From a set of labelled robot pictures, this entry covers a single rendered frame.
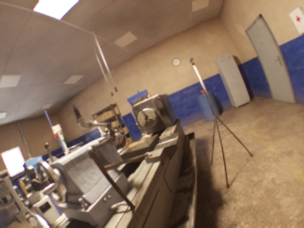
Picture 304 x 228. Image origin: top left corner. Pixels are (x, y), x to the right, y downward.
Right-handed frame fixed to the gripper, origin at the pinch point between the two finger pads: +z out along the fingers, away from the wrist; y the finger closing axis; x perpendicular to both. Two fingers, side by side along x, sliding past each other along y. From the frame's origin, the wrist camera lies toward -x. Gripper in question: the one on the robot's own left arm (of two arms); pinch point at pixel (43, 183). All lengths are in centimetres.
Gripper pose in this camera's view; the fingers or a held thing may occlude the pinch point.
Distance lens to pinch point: 80.6
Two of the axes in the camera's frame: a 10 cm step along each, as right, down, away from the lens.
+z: 8.7, -3.7, -3.3
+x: 4.1, 9.1, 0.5
